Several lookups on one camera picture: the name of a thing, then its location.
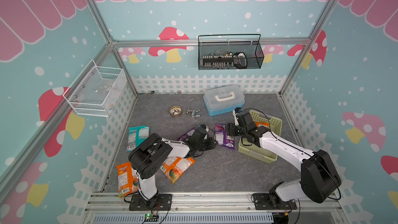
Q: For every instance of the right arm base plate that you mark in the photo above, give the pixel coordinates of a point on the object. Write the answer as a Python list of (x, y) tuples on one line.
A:
[(267, 201)]

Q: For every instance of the brown tape roll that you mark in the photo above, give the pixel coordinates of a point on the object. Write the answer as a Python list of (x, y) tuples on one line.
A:
[(175, 111)]

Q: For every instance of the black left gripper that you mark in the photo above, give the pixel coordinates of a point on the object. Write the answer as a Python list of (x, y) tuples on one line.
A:
[(211, 144)]

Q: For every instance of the purple candy bag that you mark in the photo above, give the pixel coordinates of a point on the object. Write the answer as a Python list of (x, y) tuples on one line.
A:
[(187, 135), (223, 138)]

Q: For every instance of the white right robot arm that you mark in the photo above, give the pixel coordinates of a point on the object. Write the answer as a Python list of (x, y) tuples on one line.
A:
[(319, 176)]

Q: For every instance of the small green circuit board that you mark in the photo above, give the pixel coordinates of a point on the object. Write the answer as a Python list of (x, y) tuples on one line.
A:
[(151, 218)]

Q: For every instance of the black wire wall basket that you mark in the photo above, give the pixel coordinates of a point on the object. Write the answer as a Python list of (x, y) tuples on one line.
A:
[(230, 51)]

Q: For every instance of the green perforated plastic basket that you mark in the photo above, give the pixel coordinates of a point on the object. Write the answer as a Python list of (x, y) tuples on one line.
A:
[(254, 151)]

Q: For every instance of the blue box clear lid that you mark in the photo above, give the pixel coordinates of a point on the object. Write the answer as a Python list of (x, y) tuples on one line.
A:
[(223, 100)]

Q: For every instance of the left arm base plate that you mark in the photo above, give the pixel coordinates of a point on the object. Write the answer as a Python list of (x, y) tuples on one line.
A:
[(160, 202)]

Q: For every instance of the white wire wall basket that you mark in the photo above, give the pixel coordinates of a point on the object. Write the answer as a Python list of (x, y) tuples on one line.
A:
[(96, 91)]

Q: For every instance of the orange Fox's candy bag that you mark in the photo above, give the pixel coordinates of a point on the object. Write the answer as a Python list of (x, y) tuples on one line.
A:
[(174, 167)]

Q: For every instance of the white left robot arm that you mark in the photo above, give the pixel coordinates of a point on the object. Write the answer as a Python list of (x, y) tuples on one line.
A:
[(147, 158)]

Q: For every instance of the teal candy bag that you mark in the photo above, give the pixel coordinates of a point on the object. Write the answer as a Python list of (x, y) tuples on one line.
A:
[(136, 136)]

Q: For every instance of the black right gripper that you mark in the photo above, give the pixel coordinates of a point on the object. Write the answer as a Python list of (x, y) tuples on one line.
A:
[(230, 128)]

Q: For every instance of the silver metal faucet valve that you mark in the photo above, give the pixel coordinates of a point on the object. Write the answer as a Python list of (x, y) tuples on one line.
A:
[(193, 113)]

